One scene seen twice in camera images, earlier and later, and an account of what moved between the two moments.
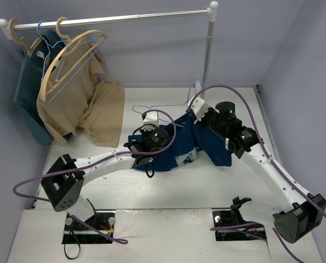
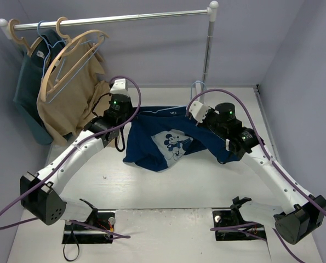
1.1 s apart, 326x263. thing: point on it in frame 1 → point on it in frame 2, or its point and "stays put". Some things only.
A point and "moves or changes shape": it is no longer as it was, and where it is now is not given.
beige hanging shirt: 71,102 stays put
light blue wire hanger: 49,46 stays put
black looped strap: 66,243 stays put
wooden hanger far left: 21,40 stays put
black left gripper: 142,131 → 111,114
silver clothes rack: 9,27 stays put
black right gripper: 206,115 stays put
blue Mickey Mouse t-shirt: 191,142 moves or changes shape
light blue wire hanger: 163,104 → 176,107
